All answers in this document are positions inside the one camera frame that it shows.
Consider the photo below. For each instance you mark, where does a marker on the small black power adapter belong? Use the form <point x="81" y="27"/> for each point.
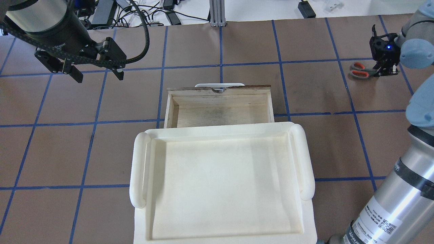
<point x="306" y="10"/>

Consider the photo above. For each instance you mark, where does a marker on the wooden drawer with white handle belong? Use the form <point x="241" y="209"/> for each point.
<point x="218" y="104"/>

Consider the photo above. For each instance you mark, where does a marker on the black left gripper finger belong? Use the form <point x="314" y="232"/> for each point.
<point x="118" y="72"/>
<point x="69" y="69"/>

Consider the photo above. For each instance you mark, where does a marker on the white plastic tray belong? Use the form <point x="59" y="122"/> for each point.
<point x="231" y="184"/>

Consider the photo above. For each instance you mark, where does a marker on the aluminium frame post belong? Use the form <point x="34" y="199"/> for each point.
<point x="217" y="13"/>

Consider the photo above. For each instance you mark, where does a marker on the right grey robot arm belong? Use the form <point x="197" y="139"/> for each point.
<point x="403" y="205"/>

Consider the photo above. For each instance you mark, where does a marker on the grey orange scissors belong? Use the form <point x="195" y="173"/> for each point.
<point x="360" y="71"/>

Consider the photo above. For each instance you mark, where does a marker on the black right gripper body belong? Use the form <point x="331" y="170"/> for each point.
<point x="380" y="48"/>

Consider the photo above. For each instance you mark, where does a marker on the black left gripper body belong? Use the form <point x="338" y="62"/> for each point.
<point x="58" y="42"/>

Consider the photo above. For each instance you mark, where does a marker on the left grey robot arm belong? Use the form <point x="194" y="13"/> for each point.
<point x="13" y="11"/>

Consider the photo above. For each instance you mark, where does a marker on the black power adapter brick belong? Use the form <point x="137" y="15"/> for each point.
<point x="104" y="13"/>

